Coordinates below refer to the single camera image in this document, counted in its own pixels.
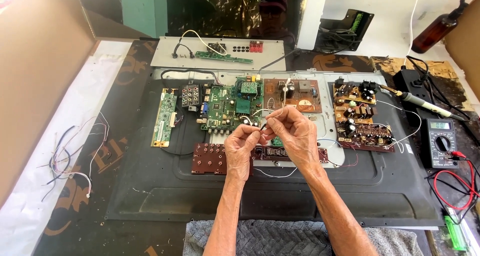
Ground brown power circuit board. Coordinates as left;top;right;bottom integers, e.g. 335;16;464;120
263;78;323;114

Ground dark red display board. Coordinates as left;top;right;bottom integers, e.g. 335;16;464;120
250;146;329;164

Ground black jack connector block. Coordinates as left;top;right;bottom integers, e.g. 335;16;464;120
181;84;203;108

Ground cardboard piece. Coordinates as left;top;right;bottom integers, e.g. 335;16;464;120
444;0;480;101

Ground soldering iron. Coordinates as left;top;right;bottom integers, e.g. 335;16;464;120
378;83;466;122

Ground grey perforated metal panel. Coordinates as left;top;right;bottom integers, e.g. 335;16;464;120
150;36;286;72

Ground white hanging cable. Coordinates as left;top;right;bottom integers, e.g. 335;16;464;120
403;0;427;68

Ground long thin green board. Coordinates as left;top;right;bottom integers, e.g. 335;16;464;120
194;51;254;65

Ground white paper sheet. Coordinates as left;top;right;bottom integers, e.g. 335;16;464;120
0;40;133;256

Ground grey towel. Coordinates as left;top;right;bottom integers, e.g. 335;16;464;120
182;219;425;256

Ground narrow green circuit board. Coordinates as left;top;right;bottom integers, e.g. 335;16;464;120
151;88;178;148

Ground amber pump bottle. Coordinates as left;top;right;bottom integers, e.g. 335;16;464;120
411;0;470;54

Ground short white wire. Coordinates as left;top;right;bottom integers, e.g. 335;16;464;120
253;167;299;179

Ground thin white wire black tip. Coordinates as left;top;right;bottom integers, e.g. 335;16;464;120
252;78;292;132

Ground bundle of loose wires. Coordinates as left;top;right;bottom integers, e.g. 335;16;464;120
37;112;112;203

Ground black mat with gold print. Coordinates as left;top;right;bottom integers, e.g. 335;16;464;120
33;39;480;256

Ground person's left hand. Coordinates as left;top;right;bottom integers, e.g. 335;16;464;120
224;124;264;182

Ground green main circuit board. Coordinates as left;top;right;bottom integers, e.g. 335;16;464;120
200;77;264;135

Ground black wall device with cables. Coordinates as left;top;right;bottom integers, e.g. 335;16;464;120
314;9;375;55

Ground black probe lead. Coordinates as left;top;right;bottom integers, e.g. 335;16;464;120
425;157;480;225

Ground black television back panel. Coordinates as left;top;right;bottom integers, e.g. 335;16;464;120
106;69;446;228

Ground person's right hand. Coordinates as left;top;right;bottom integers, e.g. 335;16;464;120
263;106;323;171

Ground dark red button board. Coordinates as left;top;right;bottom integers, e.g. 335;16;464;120
191;142;228;176

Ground dark glass pane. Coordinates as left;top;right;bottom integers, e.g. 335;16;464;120
166;0;311;44

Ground grey metal chassis plate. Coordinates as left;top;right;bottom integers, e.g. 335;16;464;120
152;68;388;169

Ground grey cable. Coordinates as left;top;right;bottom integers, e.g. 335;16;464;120
258;48;302;75

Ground red probe lead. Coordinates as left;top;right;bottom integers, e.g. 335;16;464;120
433;150;480;212

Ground brown board with black capacitors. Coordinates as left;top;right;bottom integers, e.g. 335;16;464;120
332;77;397;153

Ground green lighter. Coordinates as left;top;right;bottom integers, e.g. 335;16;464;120
444;215;468;252

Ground black power strip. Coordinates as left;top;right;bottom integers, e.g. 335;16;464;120
392;55;471;120

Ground large cardboard sheet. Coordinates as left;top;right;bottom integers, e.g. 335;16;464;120
0;0;101;209

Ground black digital multimeter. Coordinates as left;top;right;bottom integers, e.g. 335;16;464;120
421;118;460;170

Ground long white wire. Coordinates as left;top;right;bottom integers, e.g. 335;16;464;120
373;99;423;153

